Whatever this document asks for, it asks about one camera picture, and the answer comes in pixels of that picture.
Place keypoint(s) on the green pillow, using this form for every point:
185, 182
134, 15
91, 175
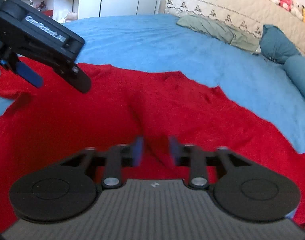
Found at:
223, 32

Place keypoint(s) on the pink plush toy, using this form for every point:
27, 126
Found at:
286, 4

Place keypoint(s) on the teal pillow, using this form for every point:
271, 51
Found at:
275, 46

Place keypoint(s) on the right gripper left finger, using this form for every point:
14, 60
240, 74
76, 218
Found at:
70, 187

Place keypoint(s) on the white small plush toy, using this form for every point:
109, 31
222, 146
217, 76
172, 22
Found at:
296, 10

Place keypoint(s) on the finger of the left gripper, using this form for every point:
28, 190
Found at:
75, 76
28, 74

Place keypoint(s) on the red cloth garment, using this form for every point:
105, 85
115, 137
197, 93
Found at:
47, 124

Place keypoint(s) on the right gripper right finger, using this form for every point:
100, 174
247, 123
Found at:
237, 185

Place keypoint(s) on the blue bed sheet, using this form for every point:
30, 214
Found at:
156, 44

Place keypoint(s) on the teal folded duvet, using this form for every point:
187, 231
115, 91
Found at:
294, 67

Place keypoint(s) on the beige quilted headboard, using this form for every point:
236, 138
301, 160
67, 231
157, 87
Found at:
247, 15

